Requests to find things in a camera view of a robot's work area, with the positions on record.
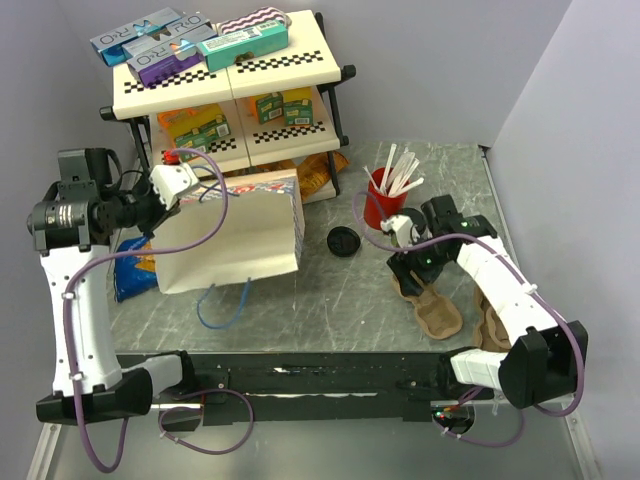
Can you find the wavy striped pouch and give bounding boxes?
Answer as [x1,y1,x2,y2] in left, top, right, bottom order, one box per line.
[217,6,292,35]

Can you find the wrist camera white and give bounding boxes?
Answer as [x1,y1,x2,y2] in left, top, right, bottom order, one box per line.
[380,214,420,249]
[150,150,199,211]

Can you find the orange snack box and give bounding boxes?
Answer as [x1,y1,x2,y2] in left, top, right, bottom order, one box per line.
[157,103,224,139]

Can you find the cream checkered shelf rack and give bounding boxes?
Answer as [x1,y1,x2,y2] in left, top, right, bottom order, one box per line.
[100,10,356,200]

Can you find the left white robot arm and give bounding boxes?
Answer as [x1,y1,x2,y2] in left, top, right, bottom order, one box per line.
[27,148,198,425]

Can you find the brown pulp cup carrier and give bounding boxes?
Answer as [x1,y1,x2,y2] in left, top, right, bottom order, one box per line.
[391,275,463,340]

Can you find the orange snack bag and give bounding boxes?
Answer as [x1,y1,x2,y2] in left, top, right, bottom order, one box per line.
[275,152,332,200]

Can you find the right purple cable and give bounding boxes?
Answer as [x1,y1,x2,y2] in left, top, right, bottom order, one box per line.
[352,191,587,447]

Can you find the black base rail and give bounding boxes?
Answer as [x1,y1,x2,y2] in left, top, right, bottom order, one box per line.
[137,351,501,427]

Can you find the blue R.O box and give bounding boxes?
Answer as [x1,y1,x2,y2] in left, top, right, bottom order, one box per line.
[90,7,212,67]

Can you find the purple cable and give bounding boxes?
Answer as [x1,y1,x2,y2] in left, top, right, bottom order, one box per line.
[63,147,256,474]
[352,191,587,447]

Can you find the red straw holder cup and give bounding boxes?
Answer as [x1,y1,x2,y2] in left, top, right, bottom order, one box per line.
[363,167,408,230]

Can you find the paper takeout bag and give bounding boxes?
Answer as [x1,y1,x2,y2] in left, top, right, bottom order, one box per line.
[151,167,305,295]

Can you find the green snack box left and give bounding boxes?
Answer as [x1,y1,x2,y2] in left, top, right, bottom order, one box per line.
[173,115,231,153]

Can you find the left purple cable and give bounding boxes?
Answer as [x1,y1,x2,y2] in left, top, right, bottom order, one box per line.
[63,147,256,474]

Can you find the black coffee cup lid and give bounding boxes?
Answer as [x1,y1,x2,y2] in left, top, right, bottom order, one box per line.
[401,208,427,237]

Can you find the teal box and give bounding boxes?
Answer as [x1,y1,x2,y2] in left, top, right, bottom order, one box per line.
[197,21,289,72]

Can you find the white wrapped straws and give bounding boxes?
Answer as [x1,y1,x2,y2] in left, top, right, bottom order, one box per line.
[363,143,425,198]

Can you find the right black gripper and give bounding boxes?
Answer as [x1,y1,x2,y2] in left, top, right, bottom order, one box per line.
[387,232,452,298]

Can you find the green snack box right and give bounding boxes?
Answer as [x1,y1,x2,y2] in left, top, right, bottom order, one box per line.
[252,92,283,124]

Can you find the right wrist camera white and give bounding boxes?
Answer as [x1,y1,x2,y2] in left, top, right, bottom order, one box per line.
[380,214,420,249]

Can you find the green yellow snack box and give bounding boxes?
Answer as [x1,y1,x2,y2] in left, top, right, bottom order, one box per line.
[282,87,313,127]

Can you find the purple R.O box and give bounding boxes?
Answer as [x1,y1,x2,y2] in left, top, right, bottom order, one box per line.
[127,39,204,87]

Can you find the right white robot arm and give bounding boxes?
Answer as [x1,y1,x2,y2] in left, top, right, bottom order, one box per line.
[380,195,588,409]

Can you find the blue chip bag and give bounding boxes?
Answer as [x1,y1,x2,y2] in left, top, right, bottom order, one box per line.
[114,255,158,303]

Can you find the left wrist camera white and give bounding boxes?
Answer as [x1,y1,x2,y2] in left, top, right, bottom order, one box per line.
[150,150,199,211]

